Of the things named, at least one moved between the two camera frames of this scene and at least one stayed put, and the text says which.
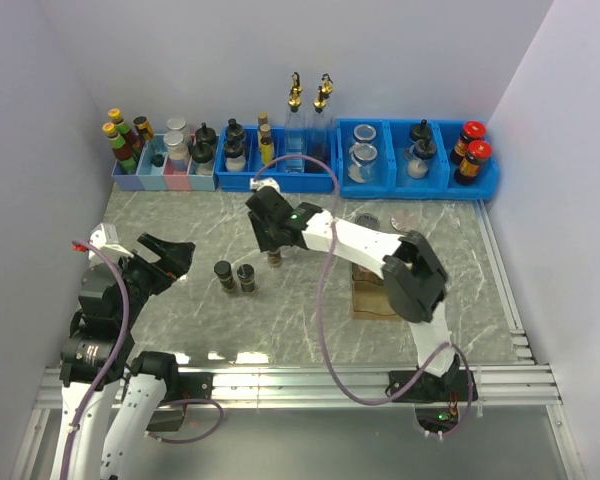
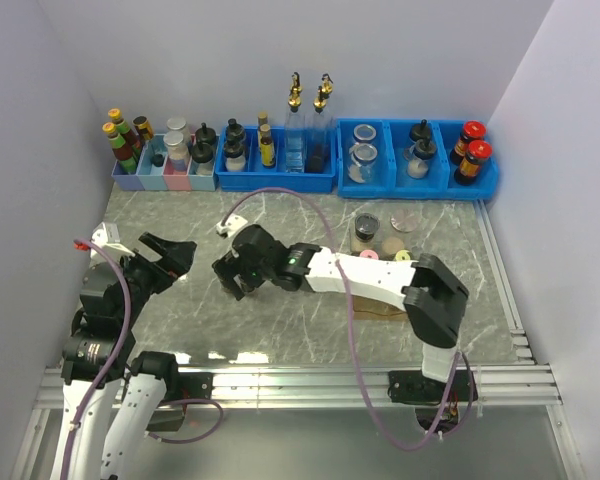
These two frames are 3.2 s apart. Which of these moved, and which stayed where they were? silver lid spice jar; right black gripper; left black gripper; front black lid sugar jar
Moved: right black gripper
Stayed: left black gripper; silver lid spice jar; front black lid sugar jar
